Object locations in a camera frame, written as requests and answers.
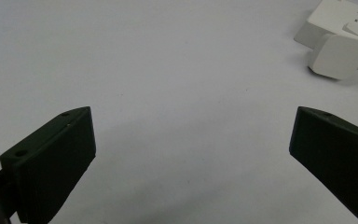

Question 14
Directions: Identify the white power strip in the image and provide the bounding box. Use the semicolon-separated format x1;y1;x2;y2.
293;0;358;52

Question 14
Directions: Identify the white plug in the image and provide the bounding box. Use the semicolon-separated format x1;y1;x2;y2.
306;33;358;80

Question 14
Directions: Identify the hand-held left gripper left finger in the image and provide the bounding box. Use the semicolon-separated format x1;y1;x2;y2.
0;105;97;224

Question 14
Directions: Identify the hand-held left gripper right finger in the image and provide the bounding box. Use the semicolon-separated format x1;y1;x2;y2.
288;105;358;224

